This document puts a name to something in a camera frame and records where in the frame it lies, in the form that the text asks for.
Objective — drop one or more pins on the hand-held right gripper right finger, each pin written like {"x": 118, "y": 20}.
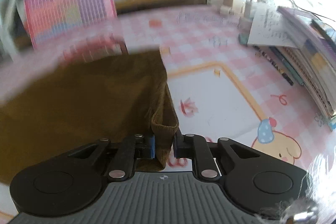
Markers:
{"x": 176, "y": 146}

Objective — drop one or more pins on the wooden shelf board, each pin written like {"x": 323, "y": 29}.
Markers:
{"x": 170, "y": 1}

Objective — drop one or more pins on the white shelf frame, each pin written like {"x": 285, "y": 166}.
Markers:
{"x": 10, "y": 24}

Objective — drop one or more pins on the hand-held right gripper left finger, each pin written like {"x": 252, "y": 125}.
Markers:
{"x": 151, "y": 146}

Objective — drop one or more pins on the beige cardboard holder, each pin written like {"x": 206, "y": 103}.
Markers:
{"x": 233, "y": 5}

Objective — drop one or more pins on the olive brown knit garment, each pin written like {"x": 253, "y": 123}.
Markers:
{"x": 78, "y": 98}

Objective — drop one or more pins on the teal eraser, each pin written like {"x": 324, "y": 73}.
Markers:
{"x": 242, "y": 39}

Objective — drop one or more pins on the pink learning tablet toy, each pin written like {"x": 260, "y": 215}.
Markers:
{"x": 65, "y": 3}

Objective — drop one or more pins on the teal pen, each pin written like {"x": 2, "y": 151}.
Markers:
{"x": 288, "y": 66}

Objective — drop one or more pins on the stack of notebooks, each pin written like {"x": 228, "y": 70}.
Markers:
{"x": 312, "y": 56}

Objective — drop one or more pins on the black pen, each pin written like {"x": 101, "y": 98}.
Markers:
{"x": 275, "y": 66}

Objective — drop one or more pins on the pink checked cartoon desk mat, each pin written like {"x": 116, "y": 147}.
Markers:
{"x": 215, "y": 98}

